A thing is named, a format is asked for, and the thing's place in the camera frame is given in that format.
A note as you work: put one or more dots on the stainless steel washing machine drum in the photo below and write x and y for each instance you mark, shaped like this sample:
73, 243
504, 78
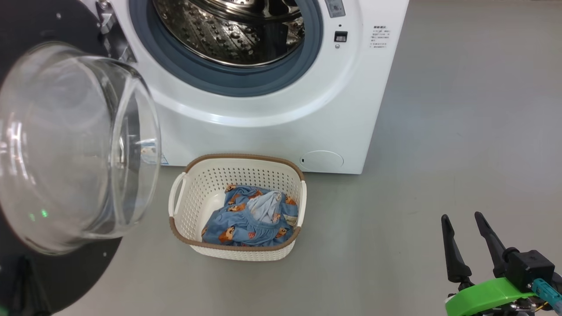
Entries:
219, 35

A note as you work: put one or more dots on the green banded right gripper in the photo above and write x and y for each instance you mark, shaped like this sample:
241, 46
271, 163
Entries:
487, 298

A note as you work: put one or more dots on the small printed text label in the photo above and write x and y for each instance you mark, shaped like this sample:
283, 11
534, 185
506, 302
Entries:
380, 37

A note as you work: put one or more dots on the round drain filter cover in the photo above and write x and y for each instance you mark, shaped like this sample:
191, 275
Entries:
322, 160

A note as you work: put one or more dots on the glass washing machine door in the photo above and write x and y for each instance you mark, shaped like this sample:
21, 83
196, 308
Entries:
66, 153

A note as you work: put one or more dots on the grey warning sticker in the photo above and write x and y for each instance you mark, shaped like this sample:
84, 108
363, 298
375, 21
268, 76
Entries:
335, 8

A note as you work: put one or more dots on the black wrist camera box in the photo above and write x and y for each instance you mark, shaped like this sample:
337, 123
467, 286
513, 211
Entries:
529, 267

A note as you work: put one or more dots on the white perforated basket brown rim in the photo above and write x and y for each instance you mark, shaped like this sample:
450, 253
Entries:
197, 188

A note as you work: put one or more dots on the white front-load washing machine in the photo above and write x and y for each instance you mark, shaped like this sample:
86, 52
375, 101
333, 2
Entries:
263, 131

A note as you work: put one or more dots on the blue bear print garment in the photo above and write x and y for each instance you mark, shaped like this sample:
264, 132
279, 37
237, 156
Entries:
237, 226

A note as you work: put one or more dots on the blue energy label sticker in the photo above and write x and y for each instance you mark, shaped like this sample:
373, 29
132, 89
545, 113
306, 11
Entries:
163, 159

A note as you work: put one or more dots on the black door latch socket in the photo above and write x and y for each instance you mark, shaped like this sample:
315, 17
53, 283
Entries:
340, 36

